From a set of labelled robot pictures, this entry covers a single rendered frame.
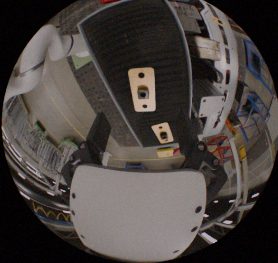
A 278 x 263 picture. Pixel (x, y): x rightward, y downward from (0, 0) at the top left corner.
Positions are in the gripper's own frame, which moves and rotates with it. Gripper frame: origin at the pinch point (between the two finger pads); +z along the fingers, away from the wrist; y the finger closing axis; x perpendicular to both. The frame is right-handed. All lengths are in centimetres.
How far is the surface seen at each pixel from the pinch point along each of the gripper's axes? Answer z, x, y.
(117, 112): 54, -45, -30
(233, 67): 23.1, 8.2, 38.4
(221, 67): 23.1, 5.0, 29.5
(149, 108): 6.9, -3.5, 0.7
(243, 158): 22, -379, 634
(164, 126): 6.9, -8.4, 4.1
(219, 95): 12.6, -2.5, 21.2
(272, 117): 53, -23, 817
